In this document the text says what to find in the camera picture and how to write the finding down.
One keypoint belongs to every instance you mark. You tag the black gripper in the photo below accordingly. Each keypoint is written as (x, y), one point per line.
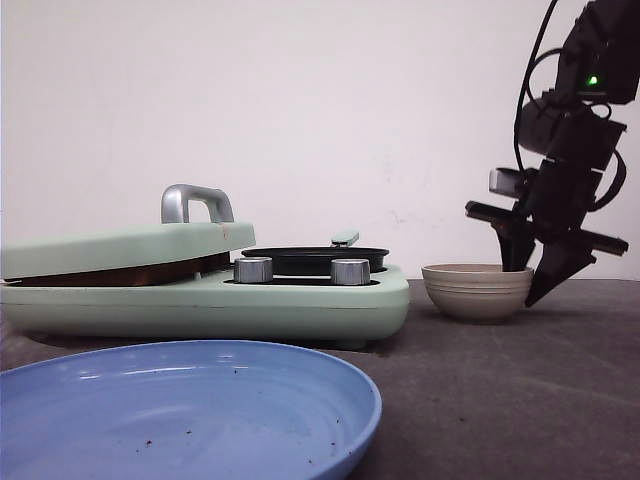
(577, 146)

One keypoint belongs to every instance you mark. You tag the beige ribbed ceramic bowl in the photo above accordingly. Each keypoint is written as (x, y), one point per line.
(477, 293)

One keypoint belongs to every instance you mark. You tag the white bread slice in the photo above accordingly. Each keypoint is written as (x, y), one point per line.
(148, 275)

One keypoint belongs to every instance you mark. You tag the breakfast maker hinged lid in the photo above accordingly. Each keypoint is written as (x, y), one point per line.
(195, 222)

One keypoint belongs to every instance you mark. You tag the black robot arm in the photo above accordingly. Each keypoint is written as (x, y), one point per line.
(597, 65)

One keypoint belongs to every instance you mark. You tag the mint green breakfast maker base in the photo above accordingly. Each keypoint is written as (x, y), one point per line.
(213, 306)

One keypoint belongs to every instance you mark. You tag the right silver control knob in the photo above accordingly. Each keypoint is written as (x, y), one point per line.
(350, 272)

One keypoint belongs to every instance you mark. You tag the silver control knob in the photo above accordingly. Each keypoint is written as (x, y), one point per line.
(350, 272)
(253, 270)

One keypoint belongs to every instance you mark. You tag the black round frying pan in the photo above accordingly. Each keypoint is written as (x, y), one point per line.
(316, 260)

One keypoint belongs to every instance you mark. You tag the left silver control knob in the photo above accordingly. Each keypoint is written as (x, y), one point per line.
(253, 270)

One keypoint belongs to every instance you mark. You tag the blue round plate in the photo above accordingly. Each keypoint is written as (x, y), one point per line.
(215, 409)

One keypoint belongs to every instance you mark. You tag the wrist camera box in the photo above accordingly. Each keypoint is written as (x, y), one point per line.
(508, 182)

